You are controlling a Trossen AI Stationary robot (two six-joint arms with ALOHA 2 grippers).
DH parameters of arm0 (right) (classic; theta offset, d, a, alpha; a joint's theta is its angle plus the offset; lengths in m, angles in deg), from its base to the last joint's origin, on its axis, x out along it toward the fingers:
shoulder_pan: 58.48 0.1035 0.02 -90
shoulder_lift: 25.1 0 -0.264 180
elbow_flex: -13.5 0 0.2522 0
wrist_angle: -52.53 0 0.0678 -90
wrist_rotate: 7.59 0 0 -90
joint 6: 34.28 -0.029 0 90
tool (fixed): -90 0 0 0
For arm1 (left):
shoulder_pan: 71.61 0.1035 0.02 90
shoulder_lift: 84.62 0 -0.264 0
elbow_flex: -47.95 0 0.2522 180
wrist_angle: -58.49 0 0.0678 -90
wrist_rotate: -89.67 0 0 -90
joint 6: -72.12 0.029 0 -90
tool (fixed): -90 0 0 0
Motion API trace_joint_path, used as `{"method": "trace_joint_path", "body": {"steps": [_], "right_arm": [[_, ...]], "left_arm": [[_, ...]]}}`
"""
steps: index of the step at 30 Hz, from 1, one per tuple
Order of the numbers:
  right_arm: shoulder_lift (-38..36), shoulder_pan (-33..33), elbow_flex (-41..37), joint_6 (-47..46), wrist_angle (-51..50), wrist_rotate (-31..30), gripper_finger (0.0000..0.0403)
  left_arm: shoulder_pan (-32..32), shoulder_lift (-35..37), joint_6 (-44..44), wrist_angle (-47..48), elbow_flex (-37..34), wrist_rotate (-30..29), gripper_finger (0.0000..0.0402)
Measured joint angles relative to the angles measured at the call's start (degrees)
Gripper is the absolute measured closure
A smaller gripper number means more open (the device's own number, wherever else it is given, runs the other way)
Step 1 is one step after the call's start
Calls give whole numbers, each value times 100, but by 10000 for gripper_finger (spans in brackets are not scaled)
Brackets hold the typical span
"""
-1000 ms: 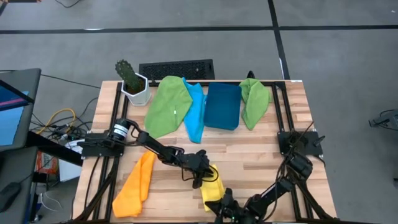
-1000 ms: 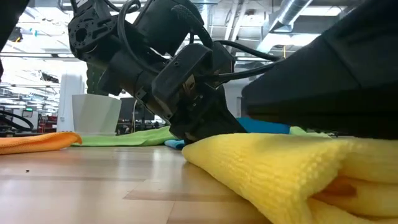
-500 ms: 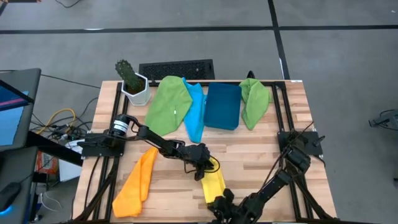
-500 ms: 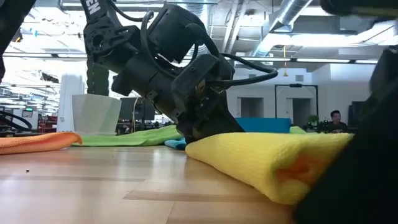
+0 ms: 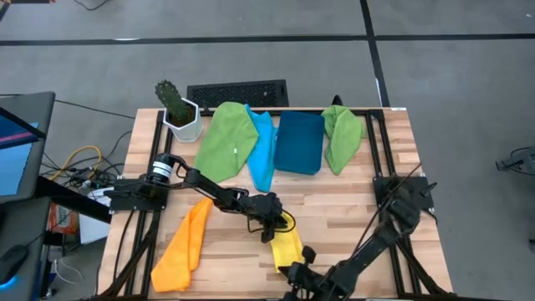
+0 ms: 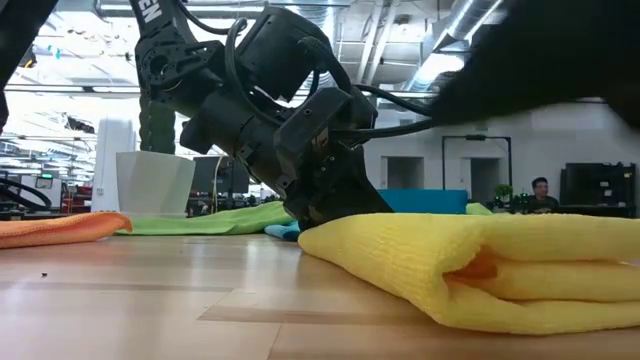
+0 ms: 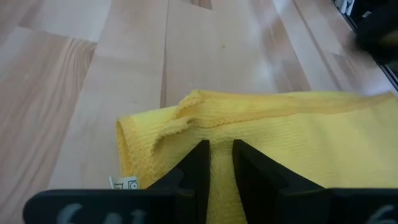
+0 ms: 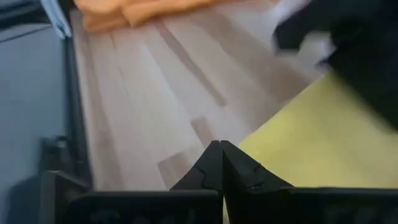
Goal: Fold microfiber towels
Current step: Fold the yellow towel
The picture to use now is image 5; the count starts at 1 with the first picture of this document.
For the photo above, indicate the white hexagonal plant pot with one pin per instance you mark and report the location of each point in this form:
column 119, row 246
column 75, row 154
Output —
column 188, row 131

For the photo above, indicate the green cactus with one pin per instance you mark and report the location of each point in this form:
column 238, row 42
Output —
column 169, row 98

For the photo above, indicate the orange microfiber towel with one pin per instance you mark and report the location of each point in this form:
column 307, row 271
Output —
column 175, row 259

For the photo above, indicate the green towel with white tag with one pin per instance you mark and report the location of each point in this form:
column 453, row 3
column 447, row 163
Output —
column 225, row 142

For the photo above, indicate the black side desk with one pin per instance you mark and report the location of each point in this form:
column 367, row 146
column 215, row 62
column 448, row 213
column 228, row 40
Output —
column 25, row 226

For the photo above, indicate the orange package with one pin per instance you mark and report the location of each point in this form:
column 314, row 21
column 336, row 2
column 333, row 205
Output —
column 62, row 219

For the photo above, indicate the black clamp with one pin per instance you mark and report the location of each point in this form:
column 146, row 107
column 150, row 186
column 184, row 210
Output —
column 337, row 101

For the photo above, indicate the black stand foot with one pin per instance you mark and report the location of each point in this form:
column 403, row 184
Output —
column 518, row 161

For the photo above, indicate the light blue microfiber towel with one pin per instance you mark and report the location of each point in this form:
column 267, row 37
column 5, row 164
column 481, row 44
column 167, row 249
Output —
column 263, row 167

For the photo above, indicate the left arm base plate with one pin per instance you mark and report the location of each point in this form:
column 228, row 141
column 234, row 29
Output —
column 125, row 202

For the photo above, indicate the black monitor with blue screen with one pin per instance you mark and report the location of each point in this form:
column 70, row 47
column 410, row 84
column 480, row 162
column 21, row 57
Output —
column 21, row 167

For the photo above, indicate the blue-green storage bin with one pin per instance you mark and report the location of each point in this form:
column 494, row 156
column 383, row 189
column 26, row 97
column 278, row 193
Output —
column 299, row 142

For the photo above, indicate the yellow microfiber towel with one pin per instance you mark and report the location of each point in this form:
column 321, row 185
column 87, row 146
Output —
column 288, row 246

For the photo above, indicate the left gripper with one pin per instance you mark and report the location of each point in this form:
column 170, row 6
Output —
column 259, row 207

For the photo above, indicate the black keyboard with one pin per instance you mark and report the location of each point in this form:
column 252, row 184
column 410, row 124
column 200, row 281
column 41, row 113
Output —
column 238, row 94

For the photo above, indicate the white power strip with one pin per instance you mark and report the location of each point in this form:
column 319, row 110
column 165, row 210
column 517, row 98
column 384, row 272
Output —
column 98, row 193

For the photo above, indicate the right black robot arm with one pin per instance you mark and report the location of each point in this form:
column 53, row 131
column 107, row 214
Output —
column 376, row 246

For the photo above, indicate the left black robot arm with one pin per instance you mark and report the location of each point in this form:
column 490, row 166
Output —
column 209, row 188

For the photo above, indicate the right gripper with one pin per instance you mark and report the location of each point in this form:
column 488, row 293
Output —
column 309, row 280

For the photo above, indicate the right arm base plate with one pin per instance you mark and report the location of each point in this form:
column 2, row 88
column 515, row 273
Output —
column 424, row 190

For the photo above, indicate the white box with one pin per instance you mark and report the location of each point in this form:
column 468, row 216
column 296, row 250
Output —
column 92, row 230

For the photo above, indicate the green microfiber towel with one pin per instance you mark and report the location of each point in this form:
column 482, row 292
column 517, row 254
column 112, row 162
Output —
column 342, row 138

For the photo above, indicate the black metal table frame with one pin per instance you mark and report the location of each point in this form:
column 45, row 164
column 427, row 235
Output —
column 375, row 115

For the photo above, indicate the black computer mouse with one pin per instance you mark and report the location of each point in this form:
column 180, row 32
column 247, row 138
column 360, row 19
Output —
column 10, row 263

